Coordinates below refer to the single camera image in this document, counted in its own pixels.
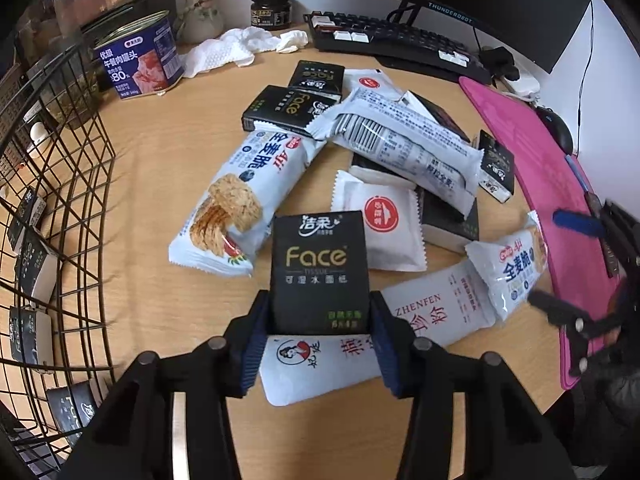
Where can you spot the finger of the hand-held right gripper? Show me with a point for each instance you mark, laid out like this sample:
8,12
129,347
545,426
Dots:
575,221
550,305

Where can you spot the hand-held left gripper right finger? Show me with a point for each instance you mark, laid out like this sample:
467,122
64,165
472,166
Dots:
382,345

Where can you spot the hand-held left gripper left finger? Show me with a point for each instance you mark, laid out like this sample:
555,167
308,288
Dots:
252,345

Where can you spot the long white red-lettered sachet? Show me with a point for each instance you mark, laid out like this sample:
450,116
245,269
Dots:
440,310

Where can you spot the large white cracker packet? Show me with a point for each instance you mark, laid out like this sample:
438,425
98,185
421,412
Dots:
250,175

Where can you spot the wooden desktop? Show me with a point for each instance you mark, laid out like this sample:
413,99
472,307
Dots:
150,160

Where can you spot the blue pen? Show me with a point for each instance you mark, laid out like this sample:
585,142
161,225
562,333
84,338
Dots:
582,185

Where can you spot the small white cracker packet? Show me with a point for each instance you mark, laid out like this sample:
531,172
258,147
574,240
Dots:
515,270

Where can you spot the pink desk mat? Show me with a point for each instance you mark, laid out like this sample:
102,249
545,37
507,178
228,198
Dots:
525,160

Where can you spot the black computer mouse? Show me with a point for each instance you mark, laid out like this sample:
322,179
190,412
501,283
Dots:
555,130

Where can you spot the white square red-logo sachet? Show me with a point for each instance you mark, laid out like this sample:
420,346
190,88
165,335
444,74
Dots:
370,82
385,220

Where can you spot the person's dark clothing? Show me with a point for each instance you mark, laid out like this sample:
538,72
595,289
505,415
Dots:
610,420

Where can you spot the white power adapter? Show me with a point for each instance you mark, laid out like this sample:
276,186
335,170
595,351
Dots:
520,85

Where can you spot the black plug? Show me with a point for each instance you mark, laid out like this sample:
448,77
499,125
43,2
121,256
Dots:
497,60

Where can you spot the black keyboard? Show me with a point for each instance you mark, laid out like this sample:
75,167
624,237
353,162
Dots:
400,37

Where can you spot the large crumpled white tissue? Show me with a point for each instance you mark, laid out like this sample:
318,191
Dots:
220,50

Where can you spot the blue luncheon meat can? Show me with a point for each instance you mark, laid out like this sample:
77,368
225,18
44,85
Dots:
140,60

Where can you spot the small crumpled white tissue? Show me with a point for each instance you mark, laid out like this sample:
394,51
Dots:
292,41

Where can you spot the dark glass jar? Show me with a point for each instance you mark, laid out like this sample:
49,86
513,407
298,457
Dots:
271,12

